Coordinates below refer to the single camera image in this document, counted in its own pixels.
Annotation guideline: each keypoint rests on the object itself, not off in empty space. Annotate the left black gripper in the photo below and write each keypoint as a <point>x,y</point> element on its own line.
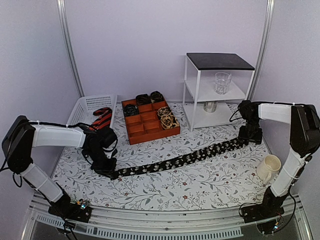
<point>107,171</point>

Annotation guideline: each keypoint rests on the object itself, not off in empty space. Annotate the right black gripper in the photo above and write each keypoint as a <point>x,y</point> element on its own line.
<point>258,139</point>

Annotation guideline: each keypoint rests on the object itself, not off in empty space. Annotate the black white floral tie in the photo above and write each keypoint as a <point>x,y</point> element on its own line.
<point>182,160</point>

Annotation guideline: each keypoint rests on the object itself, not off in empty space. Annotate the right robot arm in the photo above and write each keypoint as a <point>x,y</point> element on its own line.
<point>303,140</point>

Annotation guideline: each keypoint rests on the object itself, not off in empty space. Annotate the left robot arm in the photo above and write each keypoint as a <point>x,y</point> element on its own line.
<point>29,145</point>

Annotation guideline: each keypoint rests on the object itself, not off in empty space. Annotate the cream ceramic mug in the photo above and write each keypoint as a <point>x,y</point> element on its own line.
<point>268,168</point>

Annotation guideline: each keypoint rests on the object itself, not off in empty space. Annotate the floral table mat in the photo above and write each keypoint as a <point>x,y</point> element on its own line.
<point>223,181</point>

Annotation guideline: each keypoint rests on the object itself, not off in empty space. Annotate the metal cup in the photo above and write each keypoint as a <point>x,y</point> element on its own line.
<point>210,106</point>

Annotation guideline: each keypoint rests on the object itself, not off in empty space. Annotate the red black striped tie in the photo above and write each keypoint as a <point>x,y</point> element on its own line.
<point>104,115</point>

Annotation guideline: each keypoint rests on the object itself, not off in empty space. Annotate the red wooden compartment tray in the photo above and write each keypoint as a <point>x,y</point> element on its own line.
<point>146,126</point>

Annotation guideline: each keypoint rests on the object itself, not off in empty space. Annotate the clear drinking glass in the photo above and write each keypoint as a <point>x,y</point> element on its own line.
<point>222,82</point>

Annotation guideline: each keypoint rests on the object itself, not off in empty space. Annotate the white shelf black top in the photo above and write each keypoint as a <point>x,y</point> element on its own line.
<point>208,87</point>

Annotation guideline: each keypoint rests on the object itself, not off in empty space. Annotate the rolled black patterned tie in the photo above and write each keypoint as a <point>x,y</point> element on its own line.
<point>130,110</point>

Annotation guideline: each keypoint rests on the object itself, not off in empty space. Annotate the white plastic basket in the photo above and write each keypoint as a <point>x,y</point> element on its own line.
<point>85,106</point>

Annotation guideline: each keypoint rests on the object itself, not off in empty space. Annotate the rolled beige patterned tie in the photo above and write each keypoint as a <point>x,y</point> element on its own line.
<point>169,122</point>

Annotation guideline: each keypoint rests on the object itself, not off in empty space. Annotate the rolled dark brown tie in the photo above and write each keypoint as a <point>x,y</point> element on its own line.
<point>143,99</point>

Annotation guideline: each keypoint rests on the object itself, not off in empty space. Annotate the rolled black beige tie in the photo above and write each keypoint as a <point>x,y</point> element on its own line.
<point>164,111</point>

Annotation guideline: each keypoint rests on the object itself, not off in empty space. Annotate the rolled dark olive tie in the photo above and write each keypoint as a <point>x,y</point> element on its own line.
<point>156,97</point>

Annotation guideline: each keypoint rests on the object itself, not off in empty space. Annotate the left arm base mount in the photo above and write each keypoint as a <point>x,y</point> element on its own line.
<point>79,211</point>

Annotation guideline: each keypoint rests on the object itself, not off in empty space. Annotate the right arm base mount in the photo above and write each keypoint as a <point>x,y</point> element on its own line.
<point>270,207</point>

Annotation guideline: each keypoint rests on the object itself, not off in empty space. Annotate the front metal rail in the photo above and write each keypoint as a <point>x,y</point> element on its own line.
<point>125,224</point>

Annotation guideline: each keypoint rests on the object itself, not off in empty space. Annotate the right metal frame post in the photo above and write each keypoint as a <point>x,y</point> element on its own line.
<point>262,49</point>

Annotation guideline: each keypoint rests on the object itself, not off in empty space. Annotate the metal frame post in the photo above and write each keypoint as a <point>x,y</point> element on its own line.
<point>262,49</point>
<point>61,7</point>

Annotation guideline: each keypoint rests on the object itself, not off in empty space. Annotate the left metal frame post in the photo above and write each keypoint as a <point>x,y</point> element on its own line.
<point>61,7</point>

